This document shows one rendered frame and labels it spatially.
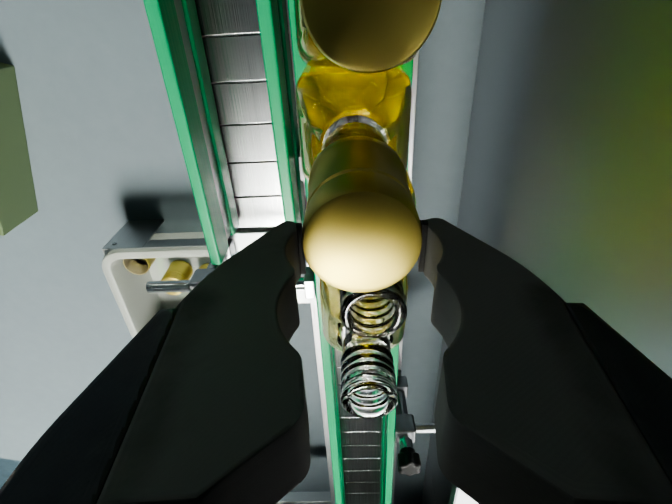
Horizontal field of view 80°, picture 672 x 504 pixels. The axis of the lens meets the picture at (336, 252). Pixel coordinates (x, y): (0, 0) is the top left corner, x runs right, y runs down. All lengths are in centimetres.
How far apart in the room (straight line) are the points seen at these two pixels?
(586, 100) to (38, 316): 84
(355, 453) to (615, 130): 64
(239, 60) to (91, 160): 31
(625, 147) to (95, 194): 62
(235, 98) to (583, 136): 29
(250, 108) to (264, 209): 11
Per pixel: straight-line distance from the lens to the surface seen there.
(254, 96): 41
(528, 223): 32
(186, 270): 64
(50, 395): 104
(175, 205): 63
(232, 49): 41
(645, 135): 22
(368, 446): 75
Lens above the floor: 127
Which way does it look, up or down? 57 degrees down
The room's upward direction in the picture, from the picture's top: 178 degrees counter-clockwise
